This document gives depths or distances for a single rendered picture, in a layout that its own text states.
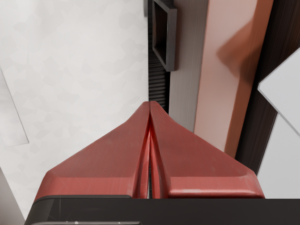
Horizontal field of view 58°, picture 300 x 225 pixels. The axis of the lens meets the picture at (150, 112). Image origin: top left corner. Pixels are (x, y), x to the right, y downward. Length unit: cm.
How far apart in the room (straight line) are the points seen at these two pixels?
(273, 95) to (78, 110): 24
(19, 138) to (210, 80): 26
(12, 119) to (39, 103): 4
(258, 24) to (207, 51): 3
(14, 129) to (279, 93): 29
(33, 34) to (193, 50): 18
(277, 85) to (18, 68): 25
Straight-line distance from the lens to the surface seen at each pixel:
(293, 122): 20
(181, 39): 20
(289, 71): 17
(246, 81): 20
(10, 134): 37
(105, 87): 33
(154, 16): 26
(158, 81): 49
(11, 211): 161
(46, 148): 38
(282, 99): 18
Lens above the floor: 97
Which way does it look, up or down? 53 degrees down
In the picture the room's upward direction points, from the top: 157 degrees clockwise
